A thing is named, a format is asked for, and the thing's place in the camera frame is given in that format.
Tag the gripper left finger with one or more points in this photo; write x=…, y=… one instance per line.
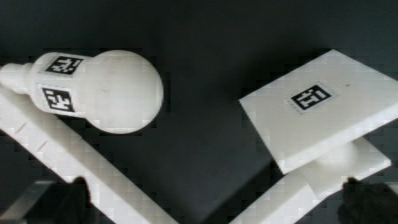
x=54, y=203

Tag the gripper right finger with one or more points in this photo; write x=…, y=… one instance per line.
x=370, y=203

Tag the white lamp base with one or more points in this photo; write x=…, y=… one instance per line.
x=315, y=110

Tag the white lamp bulb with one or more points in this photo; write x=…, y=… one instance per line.
x=102, y=88

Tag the white right border block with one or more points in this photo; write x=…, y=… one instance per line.
x=285, y=203

